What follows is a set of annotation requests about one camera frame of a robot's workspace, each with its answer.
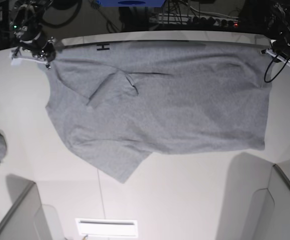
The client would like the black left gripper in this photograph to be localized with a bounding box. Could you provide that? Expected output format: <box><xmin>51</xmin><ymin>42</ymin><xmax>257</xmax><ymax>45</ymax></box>
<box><xmin>270</xmin><ymin>38</ymin><xmax>290</xmax><ymax>59</ymax></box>

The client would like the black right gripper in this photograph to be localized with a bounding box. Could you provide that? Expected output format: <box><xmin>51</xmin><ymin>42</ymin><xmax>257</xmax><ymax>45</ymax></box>
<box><xmin>22</xmin><ymin>36</ymin><xmax>56</xmax><ymax>63</ymax></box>

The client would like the grey T-shirt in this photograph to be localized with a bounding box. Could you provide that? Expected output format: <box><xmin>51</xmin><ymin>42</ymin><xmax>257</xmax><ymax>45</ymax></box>
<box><xmin>46</xmin><ymin>41</ymin><xmax>271</xmax><ymax>183</ymax></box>

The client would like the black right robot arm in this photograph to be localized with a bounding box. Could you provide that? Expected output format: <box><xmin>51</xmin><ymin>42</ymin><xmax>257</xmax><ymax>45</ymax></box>
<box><xmin>10</xmin><ymin>0</ymin><xmax>56</xmax><ymax>69</ymax></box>

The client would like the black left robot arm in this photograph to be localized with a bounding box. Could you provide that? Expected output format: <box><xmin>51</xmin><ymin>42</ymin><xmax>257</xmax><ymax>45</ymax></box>
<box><xmin>270</xmin><ymin>0</ymin><xmax>290</xmax><ymax>60</ymax></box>

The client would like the blue box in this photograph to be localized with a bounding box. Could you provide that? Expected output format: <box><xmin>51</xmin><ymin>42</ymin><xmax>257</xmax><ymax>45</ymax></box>
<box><xmin>96</xmin><ymin>0</ymin><xmax>165</xmax><ymax>8</ymax></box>

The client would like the grey partition right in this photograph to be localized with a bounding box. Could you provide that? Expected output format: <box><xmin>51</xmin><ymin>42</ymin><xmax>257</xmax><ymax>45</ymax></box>
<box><xmin>245</xmin><ymin>164</ymin><xmax>290</xmax><ymax>240</ymax></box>

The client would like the grey partition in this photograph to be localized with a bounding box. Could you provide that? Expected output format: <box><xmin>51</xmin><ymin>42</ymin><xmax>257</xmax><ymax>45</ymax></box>
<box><xmin>245</xmin><ymin>164</ymin><xmax>290</xmax><ymax>240</ymax></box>
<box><xmin>0</xmin><ymin>181</ymin><xmax>65</xmax><ymax>240</ymax></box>

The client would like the grey partition left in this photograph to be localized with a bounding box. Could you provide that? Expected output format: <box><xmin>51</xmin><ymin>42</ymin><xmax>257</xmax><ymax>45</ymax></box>
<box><xmin>0</xmin><ymin>181</ymin><xmax>65</xmax><ymax>240</ymax></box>

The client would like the white slotted tray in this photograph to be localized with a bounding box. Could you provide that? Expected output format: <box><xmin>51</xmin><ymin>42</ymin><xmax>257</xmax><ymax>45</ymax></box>
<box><xmin>75</xmin><ymin>218</ymin><xmax>139</xmax><ymax>239</ymax></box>

